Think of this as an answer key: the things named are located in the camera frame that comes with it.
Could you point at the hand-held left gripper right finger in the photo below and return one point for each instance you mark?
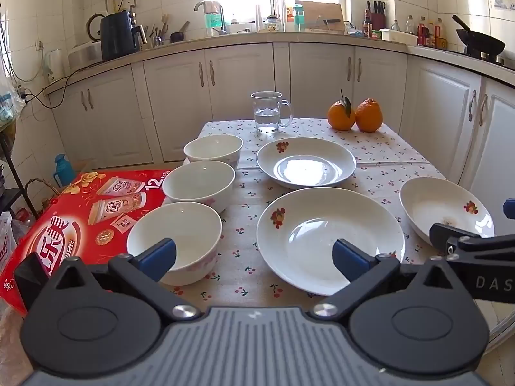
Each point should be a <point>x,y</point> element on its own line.
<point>349,259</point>

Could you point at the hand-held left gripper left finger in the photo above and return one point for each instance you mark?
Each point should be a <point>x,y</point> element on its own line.
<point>157,256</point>

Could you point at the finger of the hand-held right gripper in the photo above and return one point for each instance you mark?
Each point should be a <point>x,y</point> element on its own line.
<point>450,238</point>
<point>509,208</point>

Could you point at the stained white plate fruit print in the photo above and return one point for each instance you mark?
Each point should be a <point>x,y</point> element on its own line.
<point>434,205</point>

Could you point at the large white plate fruit print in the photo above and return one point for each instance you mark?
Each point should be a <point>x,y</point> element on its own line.
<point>322,229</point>

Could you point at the white bowl with pink flowers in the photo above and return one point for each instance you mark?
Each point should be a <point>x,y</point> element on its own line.
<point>197,183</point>
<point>213,148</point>
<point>189,229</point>

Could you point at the white plate with fruit print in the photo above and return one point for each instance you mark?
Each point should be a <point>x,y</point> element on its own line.
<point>305,161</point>

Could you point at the cherry print tablecloth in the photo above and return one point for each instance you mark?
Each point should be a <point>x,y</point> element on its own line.
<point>249,209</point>

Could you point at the red printed carton box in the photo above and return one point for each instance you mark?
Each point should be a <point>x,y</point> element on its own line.
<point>60,217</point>

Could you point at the blue thermos jug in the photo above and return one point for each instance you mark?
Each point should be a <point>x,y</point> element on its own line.
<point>64,171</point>

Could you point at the wicker basket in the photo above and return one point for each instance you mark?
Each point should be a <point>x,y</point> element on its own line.
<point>40,199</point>

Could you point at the orange with green leaf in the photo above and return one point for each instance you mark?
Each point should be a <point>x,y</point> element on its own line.
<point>341,117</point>

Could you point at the bumpy orange without leaf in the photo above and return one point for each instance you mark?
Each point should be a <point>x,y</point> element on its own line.
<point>368,114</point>

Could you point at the white kitchen cabinets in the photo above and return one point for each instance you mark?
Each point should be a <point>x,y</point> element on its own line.
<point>177,100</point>

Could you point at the glass mug with water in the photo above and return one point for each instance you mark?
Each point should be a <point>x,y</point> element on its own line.
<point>266,114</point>

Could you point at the black wok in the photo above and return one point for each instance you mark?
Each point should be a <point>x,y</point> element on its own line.
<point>481,42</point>

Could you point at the black metal rack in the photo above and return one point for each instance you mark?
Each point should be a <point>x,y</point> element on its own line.
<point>12,161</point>

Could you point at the red seasoning bottle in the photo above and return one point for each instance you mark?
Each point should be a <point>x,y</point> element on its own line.
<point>421,34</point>

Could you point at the white rectangular container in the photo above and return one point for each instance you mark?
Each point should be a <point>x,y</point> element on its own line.
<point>398,37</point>

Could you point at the clear plastic bottle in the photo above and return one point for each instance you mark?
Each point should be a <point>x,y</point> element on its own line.
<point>409,26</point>

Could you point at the white rice cooker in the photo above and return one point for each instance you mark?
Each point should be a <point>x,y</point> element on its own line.
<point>84,55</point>

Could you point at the clear plastic bag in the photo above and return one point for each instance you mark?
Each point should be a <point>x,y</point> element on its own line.
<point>8,102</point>

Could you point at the white electric kettle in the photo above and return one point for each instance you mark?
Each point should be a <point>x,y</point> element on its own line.
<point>54,64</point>

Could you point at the utensil holder with utensils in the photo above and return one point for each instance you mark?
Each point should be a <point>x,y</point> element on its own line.
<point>158,36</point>

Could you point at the small black pot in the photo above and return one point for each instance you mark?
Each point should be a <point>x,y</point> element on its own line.
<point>177,37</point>

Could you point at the dark soy sauce bottle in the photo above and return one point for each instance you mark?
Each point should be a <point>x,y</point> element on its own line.
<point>367,26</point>

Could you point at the red knife block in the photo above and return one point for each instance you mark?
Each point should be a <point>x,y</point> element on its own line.
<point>377,18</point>

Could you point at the kitchen countertop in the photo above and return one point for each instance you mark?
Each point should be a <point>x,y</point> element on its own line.
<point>241,37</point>

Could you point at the green detergent bottle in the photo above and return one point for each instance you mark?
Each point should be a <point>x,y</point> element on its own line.
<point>213,18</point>

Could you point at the metal sink faucet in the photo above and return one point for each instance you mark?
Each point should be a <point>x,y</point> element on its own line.
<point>221,20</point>

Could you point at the teal plastic bottle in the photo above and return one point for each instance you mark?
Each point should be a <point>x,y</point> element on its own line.
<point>298,19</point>

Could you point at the floral glass teapot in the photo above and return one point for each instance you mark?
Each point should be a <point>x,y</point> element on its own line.
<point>272,24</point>

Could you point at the wooden cutting board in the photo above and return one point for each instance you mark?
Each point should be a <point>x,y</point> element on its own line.
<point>322,12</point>

